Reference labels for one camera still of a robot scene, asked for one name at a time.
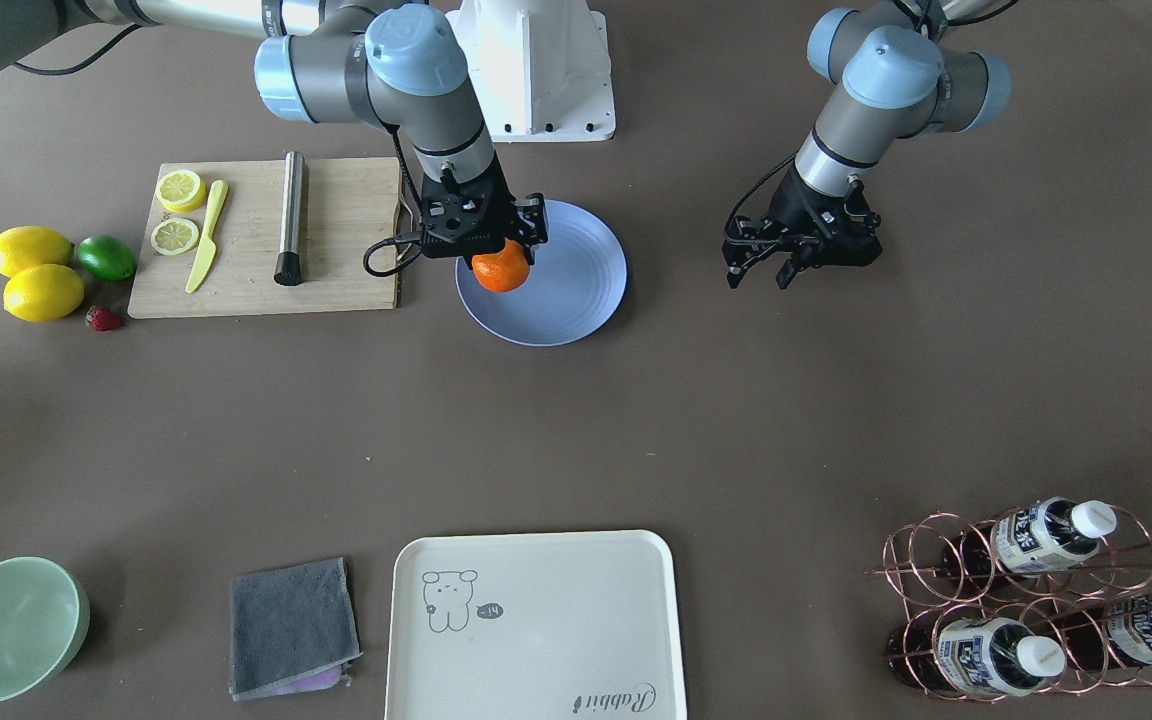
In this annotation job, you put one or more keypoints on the copper wire bottle rack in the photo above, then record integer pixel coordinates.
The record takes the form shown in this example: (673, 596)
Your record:
(1122, 569)

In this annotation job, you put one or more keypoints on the grey folded cloth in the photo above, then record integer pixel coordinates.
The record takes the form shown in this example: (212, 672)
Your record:
(292, 630)

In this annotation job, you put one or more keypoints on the yellow plastic knife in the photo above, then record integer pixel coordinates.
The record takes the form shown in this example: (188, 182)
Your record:
(207, 248)

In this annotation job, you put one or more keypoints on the cream rabbit tray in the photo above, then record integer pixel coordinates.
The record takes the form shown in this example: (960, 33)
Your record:
(570, 625)

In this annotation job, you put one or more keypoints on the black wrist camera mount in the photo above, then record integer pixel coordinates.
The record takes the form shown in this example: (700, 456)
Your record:
(452, 226)

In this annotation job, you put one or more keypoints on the dark tea bottle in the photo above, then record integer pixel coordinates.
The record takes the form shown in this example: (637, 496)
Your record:
(1051, 535)
(962, 656)
(1117, 636)

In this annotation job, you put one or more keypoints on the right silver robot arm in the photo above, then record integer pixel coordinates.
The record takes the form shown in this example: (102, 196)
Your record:
(392, 65)

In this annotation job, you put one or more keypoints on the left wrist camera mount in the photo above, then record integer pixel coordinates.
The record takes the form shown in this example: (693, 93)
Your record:
(847, 228)

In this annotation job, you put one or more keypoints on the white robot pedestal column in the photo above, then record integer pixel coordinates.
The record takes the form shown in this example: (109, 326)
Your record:
(541, 69)

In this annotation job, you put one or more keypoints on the blue plate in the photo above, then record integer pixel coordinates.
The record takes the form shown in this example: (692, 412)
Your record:
(577, 282)

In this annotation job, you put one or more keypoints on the steel muddler with black tip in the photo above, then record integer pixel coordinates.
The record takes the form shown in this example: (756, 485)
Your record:
(288, 272)

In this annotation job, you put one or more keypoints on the yellow lemon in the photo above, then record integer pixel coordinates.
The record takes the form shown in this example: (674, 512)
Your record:
(43, 293)
(27, 246)

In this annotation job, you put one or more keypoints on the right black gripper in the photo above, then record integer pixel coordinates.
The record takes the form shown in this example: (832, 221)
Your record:
(533, 219)

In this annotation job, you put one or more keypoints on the lemon half slice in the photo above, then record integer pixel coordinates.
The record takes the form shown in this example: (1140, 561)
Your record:
(181, 190)
(174, 236)

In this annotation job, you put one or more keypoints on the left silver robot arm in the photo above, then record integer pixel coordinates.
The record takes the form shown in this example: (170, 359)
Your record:
(892, 78)

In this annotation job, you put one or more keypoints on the orange mandarin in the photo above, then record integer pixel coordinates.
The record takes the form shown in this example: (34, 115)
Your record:
(502, 271)

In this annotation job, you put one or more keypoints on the green lime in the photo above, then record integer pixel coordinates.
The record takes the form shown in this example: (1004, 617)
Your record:
(107, 258)

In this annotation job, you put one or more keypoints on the wooden cutting board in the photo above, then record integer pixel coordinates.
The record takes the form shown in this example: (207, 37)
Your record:
(348, 205)

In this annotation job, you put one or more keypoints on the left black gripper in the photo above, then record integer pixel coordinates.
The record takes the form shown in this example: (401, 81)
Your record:
(798, 208)

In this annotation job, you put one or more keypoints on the mint green bowl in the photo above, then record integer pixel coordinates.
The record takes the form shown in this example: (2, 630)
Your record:
(44, 619)

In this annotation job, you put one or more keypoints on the red strawberry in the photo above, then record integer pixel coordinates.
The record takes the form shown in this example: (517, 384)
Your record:
(103, 319)

